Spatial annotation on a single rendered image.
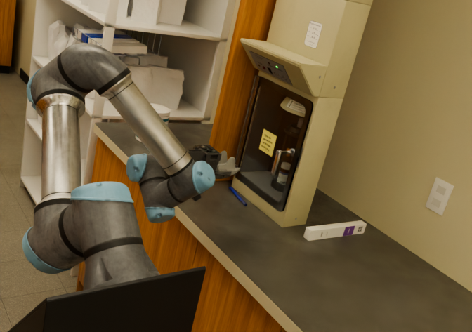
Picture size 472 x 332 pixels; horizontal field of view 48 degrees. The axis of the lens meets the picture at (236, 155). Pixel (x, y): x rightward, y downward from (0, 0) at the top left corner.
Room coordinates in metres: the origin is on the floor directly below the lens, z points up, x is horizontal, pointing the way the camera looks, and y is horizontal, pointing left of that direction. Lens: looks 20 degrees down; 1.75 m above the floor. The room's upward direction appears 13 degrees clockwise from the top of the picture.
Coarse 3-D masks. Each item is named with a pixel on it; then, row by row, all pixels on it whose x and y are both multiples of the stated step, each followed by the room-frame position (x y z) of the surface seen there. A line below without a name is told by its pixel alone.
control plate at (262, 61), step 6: (252, 54) 1.81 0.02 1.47; (258, 60) 1.80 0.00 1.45; (264, 60) 1.76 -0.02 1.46; (270, 60) 1.72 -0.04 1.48; (258, 66) 1.83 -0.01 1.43; (264, 66) 1.79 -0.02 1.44; (270, 66) 1.75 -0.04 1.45; (282, 66) 1.67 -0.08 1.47; (276, 72) 1.74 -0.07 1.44; (282, 72) 1.70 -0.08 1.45; (282, 78) 1.73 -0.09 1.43; (288, 78) 1.70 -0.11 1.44
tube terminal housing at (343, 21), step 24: (288, 0) 1.85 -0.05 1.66; (312, 0) 1.76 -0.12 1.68; (336, 0) 1.68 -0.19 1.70; (288, 24) 1.83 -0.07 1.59; (336, 24) 1.66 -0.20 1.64; (360, 24) 1.71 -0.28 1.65; (288, 48) 1.80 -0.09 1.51; (312, 48) 1.72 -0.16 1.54; (336, 48) 1.66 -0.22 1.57; (336, 72) 1.68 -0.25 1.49; (312, 96) 1.67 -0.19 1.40; (336, 96) 1.70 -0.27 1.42; (312, 120) 1.65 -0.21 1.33; (312, 144) 1.67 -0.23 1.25; (312, 168) 1.69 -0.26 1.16; (240, 192) 1.85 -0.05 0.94; (312, 192) 1.71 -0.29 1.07; (288, 216) 1.66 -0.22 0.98
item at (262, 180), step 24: (264, 96) 1.83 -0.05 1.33; (288, 96) 1.74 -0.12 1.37; (264, 120) 1.81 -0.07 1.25; (288, 120) 1.72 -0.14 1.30; (288, 144) 1.69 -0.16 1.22; (240, 168) 1.86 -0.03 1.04; (264, 168) 1.76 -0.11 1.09; (288, 168) 1.67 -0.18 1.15; (264, 192) 1.73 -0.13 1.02; (288, 192) 1.65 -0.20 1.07
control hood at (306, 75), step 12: (252, 48) 1.78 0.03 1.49; (264, 48) 1.72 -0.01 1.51; (276, 48) 1.77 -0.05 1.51; (252, 60) 1.85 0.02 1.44; (276, 60) 1.69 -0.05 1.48; (288, 60) 1.62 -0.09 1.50; (300, 60) 1.63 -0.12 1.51; (312, 60) 1.69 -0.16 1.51; (264, 72) 1.83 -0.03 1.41; (288, 72) 1.67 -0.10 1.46; (300, 72) 1.60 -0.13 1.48; (312, 72) 1.61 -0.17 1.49; (324, 72) 1.65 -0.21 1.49; (300, 84) 1.65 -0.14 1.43; (312, 84) 1.62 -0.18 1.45
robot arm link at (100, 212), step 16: (80, 192) 0.93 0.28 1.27; (96, 192) 0.92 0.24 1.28; (112, 192) 0.93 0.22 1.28; (128, 192) 0.97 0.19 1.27; (80, 208) 0.91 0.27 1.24; (96, 208) 0.90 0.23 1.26; (112, 208) 0.91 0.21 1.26; (128, 208) 0.93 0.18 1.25; (64, 224) 0.91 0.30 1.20; (80, 224) 0.90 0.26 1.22; (96, 224) 0.88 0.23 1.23; (112, 224) 0.89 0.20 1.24; (128, 224) 0.90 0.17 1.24; (64, 240) 0.90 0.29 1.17; (80, 240) 0.89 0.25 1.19; (96, 240) 0.86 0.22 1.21
